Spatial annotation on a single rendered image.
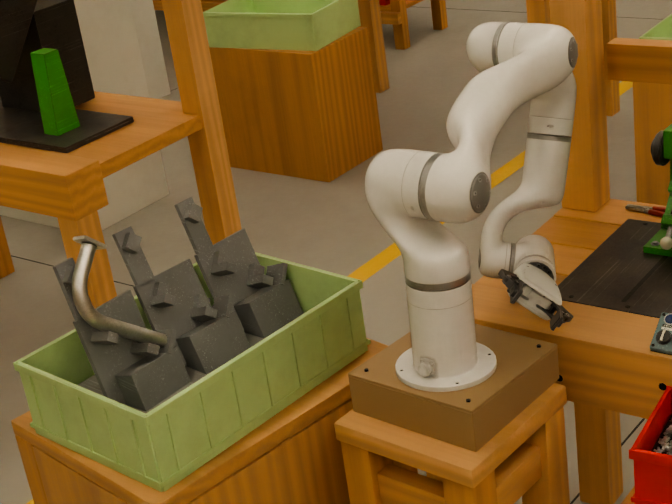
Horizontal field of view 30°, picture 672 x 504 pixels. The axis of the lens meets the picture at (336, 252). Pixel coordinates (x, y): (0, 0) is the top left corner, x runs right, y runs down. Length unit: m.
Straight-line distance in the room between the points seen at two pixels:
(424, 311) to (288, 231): 3.17
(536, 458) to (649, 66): 1.01
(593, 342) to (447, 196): 0.51
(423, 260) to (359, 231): 3.08
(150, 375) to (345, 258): 2.58
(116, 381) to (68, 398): 0.12
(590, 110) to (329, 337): 0.84
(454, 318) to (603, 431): 1.20
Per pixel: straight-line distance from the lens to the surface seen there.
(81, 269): 2.49
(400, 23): 7.75
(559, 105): 2.56
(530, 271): 2.48
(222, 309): 2.70
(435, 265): 2.22
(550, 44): 2.38
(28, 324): 5.06
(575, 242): 2.94
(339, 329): 2.66
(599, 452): 3.44
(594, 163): 3.05
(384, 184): 2.21
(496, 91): 2.33
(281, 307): 2.78
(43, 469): 2.76
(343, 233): 5.30
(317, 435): 2.62
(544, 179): 2.56
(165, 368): 2.60
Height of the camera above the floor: 2.13
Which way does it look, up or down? 24 degrees down
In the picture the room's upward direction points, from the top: 8 degrees counter-clockwise
